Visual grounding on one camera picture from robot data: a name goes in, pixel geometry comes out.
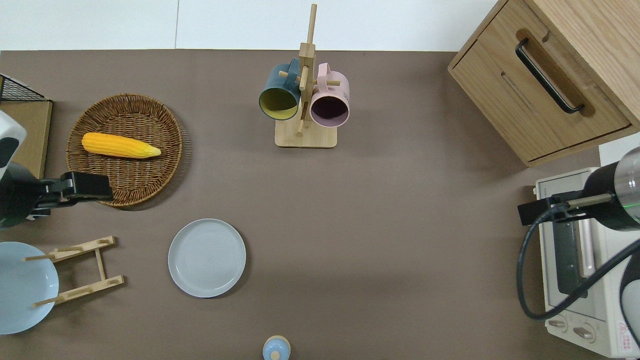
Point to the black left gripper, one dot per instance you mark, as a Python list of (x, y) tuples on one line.
[(75, 186)]

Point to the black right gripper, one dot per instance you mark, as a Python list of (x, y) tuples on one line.
[(552, 210)]

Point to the gray round plate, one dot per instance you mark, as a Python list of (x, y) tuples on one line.
[(207, 258)]

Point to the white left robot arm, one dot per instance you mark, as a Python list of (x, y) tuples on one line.
[(10, 140)]

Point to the wooden plate rack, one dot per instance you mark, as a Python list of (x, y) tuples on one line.
[(85, 290)]

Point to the light blue plate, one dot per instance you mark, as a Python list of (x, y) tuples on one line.
[(20, 295)]

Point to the brown wicker basket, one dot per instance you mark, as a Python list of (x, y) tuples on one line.
[(125, 175)]

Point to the yellow corn cob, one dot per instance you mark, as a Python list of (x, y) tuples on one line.
[(117, 145)]

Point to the wooden drawer cabinet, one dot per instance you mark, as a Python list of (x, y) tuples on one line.
[(505, 100)]

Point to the white toaster oven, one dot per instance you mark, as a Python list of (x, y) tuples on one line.
[(600, 310)]

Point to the dark blue mug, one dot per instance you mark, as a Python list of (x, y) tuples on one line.
[(278, 97)]

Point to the wooden mug tree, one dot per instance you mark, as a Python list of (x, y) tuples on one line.
[(306, 135)]

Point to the pink mug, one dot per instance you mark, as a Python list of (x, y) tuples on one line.
[(330, 105)]

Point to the small blue dome knob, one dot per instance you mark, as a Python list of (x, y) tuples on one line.
[(276, 349)]

